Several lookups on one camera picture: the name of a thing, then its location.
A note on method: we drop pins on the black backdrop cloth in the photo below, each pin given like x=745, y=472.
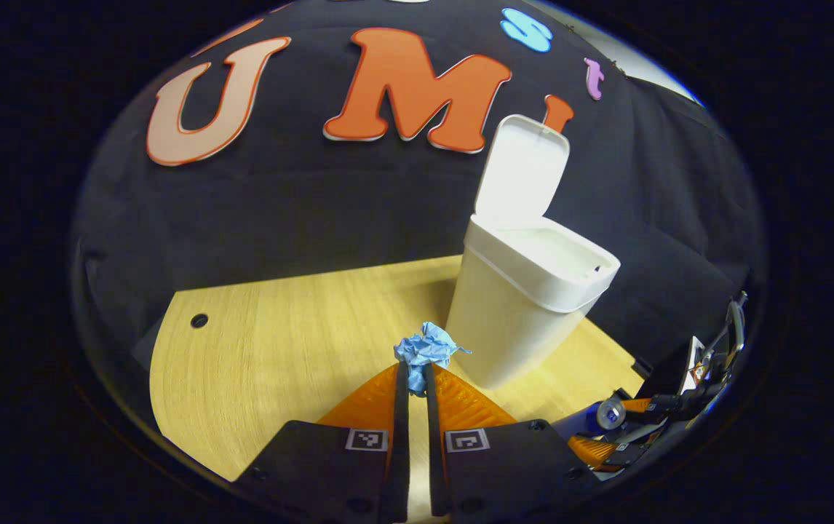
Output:
x=315, y=211

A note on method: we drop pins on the blue pop can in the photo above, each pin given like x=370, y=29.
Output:
x=610, y=415

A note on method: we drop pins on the blue paper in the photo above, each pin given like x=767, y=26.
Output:
x=424, y=349

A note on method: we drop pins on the white desktop garbage bin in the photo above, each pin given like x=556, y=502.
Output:
x=511, y=306

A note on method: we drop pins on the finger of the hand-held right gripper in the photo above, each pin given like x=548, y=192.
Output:
x=642, y=405
x=599, y=451

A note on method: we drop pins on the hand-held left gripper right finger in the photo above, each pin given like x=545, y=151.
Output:
x=433, y=451

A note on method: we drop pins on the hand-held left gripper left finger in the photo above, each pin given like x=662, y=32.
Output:
x=401, y=437

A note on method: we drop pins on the wooden desktop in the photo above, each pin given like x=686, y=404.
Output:
x=279, y=364

